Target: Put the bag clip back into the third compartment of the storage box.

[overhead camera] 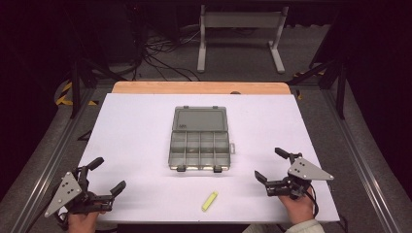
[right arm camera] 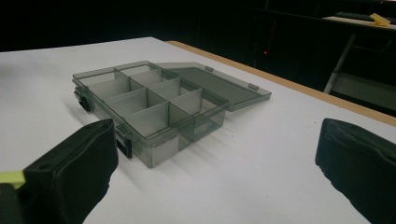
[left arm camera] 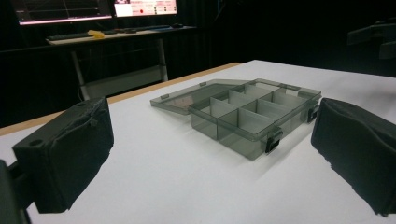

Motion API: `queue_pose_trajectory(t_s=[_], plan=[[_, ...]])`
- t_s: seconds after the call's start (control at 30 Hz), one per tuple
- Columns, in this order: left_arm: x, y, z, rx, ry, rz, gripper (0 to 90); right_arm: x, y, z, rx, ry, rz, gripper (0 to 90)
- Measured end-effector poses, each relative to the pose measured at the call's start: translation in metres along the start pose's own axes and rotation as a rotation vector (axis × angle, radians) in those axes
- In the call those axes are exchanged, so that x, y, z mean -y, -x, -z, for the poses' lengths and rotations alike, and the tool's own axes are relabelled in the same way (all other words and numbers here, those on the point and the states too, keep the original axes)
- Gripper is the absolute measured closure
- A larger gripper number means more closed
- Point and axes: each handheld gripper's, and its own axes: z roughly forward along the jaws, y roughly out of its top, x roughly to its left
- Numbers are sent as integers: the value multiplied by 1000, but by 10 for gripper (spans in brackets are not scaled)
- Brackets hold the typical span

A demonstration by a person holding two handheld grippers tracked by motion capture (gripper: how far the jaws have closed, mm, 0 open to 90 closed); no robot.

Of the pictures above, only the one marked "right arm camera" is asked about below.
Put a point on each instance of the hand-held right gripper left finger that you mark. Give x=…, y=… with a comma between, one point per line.
x=71, y=174

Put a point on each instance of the grey transparent compartment box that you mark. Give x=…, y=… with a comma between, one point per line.
x=162, y=109

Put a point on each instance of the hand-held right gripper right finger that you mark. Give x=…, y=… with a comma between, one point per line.
x=361, y=161

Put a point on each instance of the metal stand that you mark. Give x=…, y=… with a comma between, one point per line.
x=358, y=71

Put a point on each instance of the dark keyboard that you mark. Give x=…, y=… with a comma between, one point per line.
x=353, y=16

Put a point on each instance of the yellow object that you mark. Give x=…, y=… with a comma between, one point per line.
x=379, y=20

